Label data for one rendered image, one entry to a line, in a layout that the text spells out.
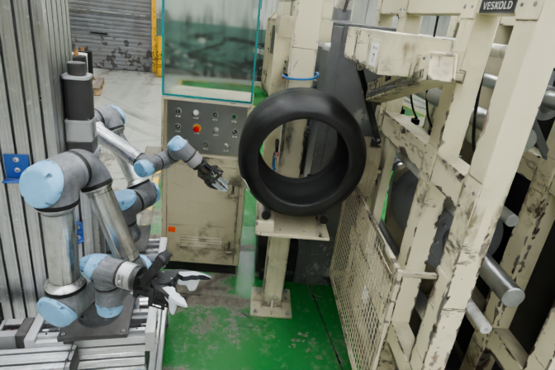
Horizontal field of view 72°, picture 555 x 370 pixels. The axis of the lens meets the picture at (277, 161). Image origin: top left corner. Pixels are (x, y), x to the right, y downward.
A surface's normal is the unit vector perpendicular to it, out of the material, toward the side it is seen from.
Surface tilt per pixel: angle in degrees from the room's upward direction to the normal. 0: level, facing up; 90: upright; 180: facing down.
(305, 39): 90
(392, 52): 90
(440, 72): 72
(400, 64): 90
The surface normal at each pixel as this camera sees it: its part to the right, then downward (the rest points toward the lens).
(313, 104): 0.13, -0.44
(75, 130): 0.19, 0.37
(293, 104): -0.11, -0.44
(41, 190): -0.24, 0.19
